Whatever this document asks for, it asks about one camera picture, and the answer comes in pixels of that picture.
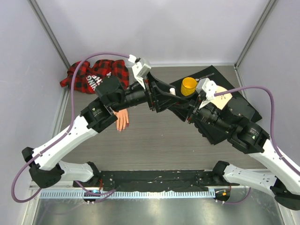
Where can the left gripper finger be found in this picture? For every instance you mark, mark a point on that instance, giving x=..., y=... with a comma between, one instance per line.
x=154, y=82
x=163, y=98

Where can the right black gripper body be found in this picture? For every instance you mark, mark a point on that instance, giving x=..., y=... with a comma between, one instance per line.
x=196, y=112

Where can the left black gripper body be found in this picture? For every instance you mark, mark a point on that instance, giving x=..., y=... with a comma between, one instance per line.
x=151, y=92

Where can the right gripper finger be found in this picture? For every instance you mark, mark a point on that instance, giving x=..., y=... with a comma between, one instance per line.
x=182, y=111
x=192, y=97

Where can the white nail polish cap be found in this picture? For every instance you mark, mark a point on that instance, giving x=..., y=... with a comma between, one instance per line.
x=172, y=91

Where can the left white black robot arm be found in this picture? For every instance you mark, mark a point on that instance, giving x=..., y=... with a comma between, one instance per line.
x=45, y=162

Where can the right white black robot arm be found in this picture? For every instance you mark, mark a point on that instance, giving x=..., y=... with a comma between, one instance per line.
x=232, y=117

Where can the yellow mug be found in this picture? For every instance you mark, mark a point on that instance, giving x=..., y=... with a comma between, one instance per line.
x=188, y=86

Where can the pink cream plate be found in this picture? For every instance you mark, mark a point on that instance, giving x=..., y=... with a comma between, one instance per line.
x=221, y=101

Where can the mannequin hand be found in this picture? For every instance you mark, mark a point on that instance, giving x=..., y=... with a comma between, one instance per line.
x=122, y=121

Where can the red black plaid shirt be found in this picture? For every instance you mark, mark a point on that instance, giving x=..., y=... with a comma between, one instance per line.
x=88, y=77

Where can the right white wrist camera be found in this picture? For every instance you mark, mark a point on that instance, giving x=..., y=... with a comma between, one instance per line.
x=206, y=90

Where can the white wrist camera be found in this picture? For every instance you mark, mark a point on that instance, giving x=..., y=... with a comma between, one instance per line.
x=140, y=69
x=206, y=90

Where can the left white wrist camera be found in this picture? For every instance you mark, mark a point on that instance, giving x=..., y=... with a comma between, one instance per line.
x=140, y=69

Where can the dark handled knife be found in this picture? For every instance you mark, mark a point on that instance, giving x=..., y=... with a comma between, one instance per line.
x=206, y=76

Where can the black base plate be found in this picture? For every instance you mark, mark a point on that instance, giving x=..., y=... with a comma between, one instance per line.
x=157, y=181

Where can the white cable duct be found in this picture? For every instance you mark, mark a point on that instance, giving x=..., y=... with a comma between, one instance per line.
x=78, y=194

